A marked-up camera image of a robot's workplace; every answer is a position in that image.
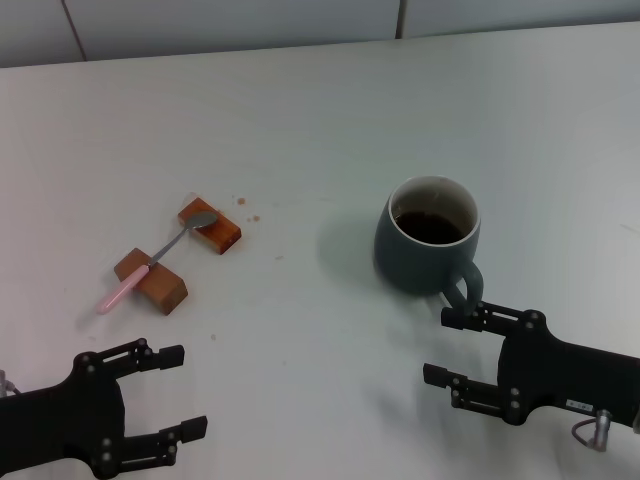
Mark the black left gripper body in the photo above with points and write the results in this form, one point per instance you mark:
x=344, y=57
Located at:
x=65, y=420

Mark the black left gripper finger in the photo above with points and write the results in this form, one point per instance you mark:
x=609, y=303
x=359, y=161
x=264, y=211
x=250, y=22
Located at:
x=167, y=356
x=192, y=430

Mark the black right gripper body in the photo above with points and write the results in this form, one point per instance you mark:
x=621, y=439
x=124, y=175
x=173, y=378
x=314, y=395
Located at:
x=555, y=372

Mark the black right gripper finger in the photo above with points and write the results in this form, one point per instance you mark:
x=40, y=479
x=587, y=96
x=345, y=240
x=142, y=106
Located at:
x=436, y=375
x=457, y=318

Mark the grey ceramic coffee cup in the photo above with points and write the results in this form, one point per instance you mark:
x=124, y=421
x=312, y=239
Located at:
x=400, y=255

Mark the matte brown wooden block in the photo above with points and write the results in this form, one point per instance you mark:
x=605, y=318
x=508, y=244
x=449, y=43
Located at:
x=162, y=287

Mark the glossy brown wooden block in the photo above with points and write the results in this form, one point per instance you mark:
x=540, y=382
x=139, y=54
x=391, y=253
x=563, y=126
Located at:
x=222, y=235

